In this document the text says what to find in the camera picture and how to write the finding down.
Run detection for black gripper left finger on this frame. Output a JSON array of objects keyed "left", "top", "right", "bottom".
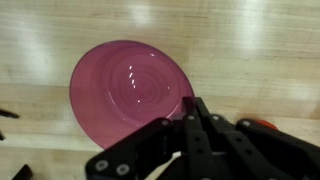
[{"left": 85, "top": 118, "right": 182, "bottom": 180}]

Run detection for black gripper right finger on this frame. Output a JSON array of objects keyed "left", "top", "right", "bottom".
[{"left": 183, "top": 97, "right": 320, "bottom": 180}]

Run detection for purple plastic bowl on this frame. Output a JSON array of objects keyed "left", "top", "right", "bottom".
[{"left": 69, "top": 40, "right": 194, "bottom": 149}]

